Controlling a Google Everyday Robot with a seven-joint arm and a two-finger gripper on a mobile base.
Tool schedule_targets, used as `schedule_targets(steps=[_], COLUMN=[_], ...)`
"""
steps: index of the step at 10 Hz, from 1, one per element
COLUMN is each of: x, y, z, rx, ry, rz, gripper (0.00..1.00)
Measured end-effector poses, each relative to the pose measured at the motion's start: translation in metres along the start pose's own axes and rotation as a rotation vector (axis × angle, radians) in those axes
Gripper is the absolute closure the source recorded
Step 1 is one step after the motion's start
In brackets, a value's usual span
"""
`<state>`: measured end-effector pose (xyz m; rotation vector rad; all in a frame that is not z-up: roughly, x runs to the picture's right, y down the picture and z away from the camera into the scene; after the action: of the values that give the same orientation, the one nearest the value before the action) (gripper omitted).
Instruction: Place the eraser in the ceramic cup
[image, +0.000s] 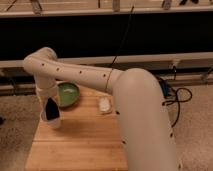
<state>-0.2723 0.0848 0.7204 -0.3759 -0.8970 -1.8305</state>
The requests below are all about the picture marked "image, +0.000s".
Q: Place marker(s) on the white gripper black window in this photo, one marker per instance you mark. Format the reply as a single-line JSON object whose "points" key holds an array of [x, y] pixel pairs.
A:
{"points": [[48, 99]]}

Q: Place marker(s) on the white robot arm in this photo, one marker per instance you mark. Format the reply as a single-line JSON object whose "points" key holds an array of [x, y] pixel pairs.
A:
{"points": [[139, 102]]}

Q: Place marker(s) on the green ceramic cup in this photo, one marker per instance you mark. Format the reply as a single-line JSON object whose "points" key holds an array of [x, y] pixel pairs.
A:
{"points": [[69, 93]]}

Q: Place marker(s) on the white eraser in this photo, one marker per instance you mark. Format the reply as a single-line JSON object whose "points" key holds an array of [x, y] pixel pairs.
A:
{"points": [[104, 105]]}

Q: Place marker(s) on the lower wooden rail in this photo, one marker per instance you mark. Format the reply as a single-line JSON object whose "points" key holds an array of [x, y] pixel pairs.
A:
{"points": [[122, 59]]}

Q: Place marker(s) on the wooden rail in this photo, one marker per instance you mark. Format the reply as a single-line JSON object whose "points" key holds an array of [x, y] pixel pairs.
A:
{"points": [[90, 12], [122, 59]]}

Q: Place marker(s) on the upper wooden rail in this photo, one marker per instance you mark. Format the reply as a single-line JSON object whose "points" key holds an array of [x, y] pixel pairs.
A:
{"points": [[90, 12]]}

